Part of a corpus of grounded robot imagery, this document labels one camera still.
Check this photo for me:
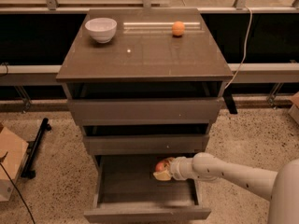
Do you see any white cable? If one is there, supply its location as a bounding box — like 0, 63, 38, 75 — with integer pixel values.
223, 6, 254, 91

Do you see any thin black cable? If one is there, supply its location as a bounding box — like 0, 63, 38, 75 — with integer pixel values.
0, 163, 36, 224

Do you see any cardboard box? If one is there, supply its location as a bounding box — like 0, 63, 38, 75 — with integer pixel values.
0, 125, 28, 202

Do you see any white ceramic bowl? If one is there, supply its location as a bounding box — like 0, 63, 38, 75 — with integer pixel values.
85, 18, 117, 43

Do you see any small orange fruit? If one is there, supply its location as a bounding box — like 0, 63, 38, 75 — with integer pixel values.
172, 21, 185, 36

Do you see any grey top drawer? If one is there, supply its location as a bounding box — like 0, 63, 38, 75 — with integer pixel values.
67, 99, 222, 126

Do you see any red apple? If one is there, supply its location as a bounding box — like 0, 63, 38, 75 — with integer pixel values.
155, 161, 168, 172

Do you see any grey middle drawer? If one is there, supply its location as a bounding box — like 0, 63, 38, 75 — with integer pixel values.
83, 134, 209, 155

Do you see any open grey bottom drawer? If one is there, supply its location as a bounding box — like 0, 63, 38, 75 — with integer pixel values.
84, 154, 211, 223

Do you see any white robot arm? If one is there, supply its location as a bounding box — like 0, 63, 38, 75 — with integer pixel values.
153, 152, 299, 224

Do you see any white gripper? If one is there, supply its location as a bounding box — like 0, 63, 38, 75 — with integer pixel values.
153, 157, 191, 181

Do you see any black metal stand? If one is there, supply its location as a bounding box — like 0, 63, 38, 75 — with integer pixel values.
21, 118, 51, 179

